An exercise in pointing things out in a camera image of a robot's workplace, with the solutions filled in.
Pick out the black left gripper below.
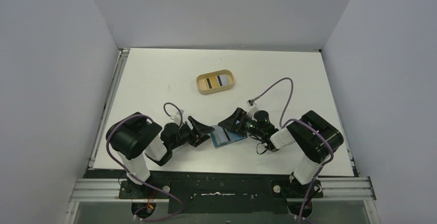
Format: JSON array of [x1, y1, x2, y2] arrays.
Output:
[[170, 116, 214, 150]]

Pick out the blue leather card holder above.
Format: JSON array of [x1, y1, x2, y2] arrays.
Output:
[[209, 125, 248, 148]]

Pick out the blue credit card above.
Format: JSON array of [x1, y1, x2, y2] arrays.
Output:
[[211, 128, 234, 147]]

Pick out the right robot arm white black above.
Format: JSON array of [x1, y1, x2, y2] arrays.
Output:
[[218, 108, 344, 197]]

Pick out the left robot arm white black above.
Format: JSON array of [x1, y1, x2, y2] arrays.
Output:
[[105, 112, 215, 198]]

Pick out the grey card in tray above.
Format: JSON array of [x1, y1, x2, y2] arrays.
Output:
[[216, 74, 230, 87]]

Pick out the yellow card in tray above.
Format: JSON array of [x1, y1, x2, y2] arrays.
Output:
[[205, 76, 219, 90]]

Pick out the beige oval tray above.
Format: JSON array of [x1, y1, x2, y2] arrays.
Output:
[[196, 70, 234, 95]]

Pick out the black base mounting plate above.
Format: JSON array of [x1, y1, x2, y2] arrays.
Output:
[[117, 171, 324, 218]]

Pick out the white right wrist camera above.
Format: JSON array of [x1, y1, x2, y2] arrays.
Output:
[[246, 99, 259, 115]]

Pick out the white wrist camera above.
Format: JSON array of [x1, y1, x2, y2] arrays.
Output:
[[170, 109, 184, 125], [246, 99, 259, 115]]

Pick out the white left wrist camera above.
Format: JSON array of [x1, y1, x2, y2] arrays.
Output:
[[170, 109, 184, 125]]

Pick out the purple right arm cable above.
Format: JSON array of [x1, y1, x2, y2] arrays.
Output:
[[247, 77, 335, 224]]

